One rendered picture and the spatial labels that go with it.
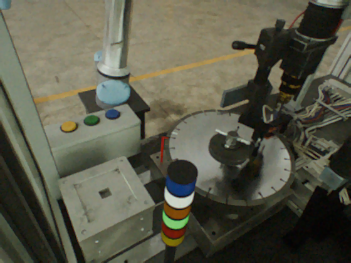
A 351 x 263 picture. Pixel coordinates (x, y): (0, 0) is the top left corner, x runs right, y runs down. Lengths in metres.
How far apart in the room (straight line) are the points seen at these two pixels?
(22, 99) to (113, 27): 0.40
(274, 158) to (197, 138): 0.21
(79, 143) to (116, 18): 0.39
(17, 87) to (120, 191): 0.32
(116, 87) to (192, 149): 0.38
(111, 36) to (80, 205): 0.51
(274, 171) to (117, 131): 0.48
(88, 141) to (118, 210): 0.28
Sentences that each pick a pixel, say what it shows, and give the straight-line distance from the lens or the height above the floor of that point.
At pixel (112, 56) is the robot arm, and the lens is 0.91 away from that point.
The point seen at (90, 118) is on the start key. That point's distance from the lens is 0.86.
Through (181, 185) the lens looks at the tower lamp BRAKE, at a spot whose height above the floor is 1.15.
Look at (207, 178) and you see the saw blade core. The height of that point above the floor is 0.95.
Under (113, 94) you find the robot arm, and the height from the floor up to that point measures 0.91.
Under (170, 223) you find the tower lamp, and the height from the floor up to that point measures 1.05.
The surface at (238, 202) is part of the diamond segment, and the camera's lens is 0.62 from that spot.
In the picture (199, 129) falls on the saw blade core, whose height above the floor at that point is 0.95.
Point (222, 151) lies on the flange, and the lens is 0.70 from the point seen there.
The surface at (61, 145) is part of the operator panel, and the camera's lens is 0.81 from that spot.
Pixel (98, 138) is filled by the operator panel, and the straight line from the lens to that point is 0.83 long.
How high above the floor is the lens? 1.44
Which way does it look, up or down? 42 degrees down
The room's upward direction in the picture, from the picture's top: 6 degrees clockwise
